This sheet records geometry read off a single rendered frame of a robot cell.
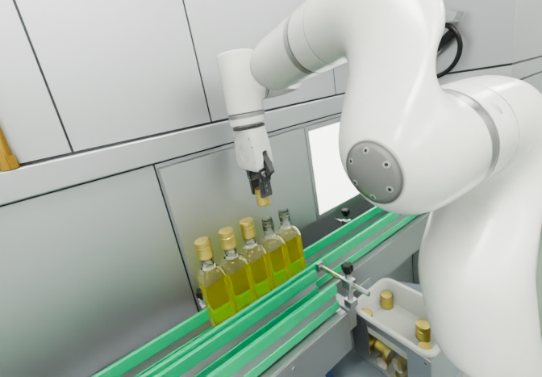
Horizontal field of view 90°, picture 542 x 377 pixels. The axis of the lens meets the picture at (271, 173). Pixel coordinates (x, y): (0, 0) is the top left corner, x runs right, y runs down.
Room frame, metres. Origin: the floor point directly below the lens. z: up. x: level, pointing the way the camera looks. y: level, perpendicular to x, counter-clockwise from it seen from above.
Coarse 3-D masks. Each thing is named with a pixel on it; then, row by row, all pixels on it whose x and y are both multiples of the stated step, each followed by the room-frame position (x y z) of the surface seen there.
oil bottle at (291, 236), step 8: (280, 232) 0.66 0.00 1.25; (288, 232) 0.65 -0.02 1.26; (296, 232) 0.66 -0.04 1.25; (288, 240) 0.64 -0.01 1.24; (296, 240) 0.66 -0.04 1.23; (288, 248) 0.64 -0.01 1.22; (296, 248) 0.65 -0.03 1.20; (288, 256) 0.64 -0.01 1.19; (296, 256) 0.65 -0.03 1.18; (296, 264) 0.65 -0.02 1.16; (304, 264) 0.66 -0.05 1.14; (296, 272) 0.65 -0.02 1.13
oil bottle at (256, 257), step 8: (248, 248) 0.60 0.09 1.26; (256, 248) 0.60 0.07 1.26; (264, 248) 0.61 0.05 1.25; (248, 256) 0.58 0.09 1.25; (256, 256) 0.59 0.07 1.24; (264, 256) 0.60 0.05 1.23; (248, 264) 0.58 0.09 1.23; (256, 264) 0.58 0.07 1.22; (264, 264) 0.59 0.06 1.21; (256, 272) 0.58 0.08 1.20; (264, 272) 0.59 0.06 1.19; (256, 280) 0.58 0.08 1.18; (264, 280) 0.59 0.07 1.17; (272, 280) 0.60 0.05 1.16; (256, 288) 0.58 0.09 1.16; (264, 288) 0.59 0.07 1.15; (272, 288) 0.60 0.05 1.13; (256, 296) 0.58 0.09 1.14
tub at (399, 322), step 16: (384, 288) 0.69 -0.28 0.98; (400, 288) 0.66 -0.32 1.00; (368, 304) 0.65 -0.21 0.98; (400, 304) 0.66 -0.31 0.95; (416, 304) 0.62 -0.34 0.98; (384, 320) 0.62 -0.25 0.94; (400, 320) 0.61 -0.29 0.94; (400, 336) 0.50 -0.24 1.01; (432, 336) 0.55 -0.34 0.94; (416, 352) 0.46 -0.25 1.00; (432, 352) 0.45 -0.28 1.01
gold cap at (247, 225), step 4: (240, 220) 0.61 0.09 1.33; (244, 220) 0.61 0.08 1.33; (248, 220) 0.61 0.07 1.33; (252, 220) 0.61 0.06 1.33; (240, 224) 0.60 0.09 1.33; (244, 224) 0.60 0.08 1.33; (248, 224) 0.60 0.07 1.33; (252, 224) 0.60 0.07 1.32; (244, 228) 0.60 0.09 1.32; (248, 228) 0.60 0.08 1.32; (252, 228) 0.60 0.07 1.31; (244, 232) 0.60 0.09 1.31; (248, 232) 0.60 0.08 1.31; (252, 232) 0.60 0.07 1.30; (244, 236) 0.60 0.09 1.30; (248, 236) 0.60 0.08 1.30; (252, 236) 0.60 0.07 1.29
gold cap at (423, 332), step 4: (416, 320) 0.56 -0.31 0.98; (420, 320) 0.56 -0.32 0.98; (424, 320) 0.56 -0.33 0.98; (416, 324) 0.55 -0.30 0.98; (420, 324) 0.55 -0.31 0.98; (424, 324) 0.55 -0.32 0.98; (428, 324) 0.55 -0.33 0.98; (416, 328) 0.55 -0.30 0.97; (420, 328) 0.54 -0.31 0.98; (424, 328) 0.54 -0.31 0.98; (428, 328) 0.53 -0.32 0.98; (416, 332) 0.55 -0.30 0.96; (420, 332) 0.54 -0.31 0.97; (424, 332) 0.53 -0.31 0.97; (428, 332) 0.53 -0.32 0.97; (416, 336) 0.55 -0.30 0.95; (420, 336) 0.54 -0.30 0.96; (424, 336) 0.53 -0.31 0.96; (428, 336) 0.53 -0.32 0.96; (420, 340) 0.54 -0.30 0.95; (424, 340) 0.53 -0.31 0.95; (428, 340) 0.53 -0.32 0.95
